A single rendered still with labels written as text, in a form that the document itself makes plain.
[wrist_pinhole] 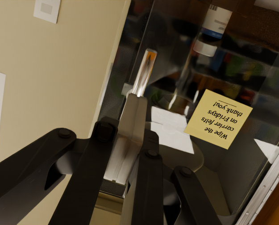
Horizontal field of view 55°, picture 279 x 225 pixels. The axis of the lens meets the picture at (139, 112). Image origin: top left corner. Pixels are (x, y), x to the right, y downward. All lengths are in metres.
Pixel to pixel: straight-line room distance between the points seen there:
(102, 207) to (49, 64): 0.54
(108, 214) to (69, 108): 0.51
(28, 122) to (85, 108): 0.21
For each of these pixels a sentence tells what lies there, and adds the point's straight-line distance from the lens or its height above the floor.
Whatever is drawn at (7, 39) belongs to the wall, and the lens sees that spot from 0.95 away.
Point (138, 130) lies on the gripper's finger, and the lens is 0.15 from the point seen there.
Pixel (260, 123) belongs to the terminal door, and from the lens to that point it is 0.45.
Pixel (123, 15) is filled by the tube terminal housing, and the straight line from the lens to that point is 0.40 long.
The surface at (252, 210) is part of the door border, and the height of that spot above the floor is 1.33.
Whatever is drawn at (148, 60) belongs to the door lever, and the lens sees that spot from 0.34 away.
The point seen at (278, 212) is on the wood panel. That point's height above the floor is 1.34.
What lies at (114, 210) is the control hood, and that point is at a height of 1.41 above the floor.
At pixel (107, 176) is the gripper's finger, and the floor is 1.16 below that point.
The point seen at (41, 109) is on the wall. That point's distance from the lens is 0.97.
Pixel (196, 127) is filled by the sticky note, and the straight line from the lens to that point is 0.43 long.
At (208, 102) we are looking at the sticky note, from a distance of 0.41.
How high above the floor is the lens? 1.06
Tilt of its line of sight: 23 degrees up
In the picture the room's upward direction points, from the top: 161 degrees counter-clockwise
